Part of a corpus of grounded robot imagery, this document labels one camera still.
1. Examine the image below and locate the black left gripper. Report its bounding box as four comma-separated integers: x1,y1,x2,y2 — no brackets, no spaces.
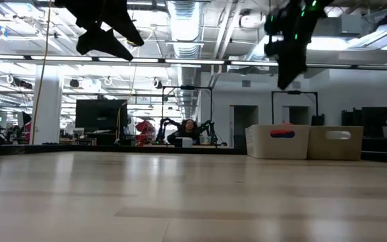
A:
54,0,146,62

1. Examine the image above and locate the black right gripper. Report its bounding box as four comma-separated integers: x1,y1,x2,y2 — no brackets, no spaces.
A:
273,5,319,91

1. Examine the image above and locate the white plastic bin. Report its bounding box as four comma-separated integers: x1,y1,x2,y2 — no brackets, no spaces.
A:
245,124,311,160
306,125,364,161

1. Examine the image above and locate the black monitor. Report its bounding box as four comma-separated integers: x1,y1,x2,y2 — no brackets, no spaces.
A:
75,99,129,130

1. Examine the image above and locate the white pillar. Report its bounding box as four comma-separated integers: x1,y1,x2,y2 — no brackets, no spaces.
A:
31,65,63,145

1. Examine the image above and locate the black cabinet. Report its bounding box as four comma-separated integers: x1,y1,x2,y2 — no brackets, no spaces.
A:
341,106,387,126

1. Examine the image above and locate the red background object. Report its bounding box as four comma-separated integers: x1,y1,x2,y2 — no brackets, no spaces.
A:
136,120,156,145

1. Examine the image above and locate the seated person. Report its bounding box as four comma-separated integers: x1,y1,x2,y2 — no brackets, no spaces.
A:
167,118,202,146

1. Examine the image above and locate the small white box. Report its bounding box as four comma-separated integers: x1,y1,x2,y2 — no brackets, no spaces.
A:
174,136,194,148

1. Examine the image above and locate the black frame stand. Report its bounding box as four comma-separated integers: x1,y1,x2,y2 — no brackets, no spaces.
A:
161,85,214,137
271,89,318,126

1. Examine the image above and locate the yellow cable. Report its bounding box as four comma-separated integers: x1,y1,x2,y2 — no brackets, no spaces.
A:
30,0,52,144

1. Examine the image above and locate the black aluminium table frame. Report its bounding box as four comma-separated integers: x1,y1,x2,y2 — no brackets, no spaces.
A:
0,143,387,165

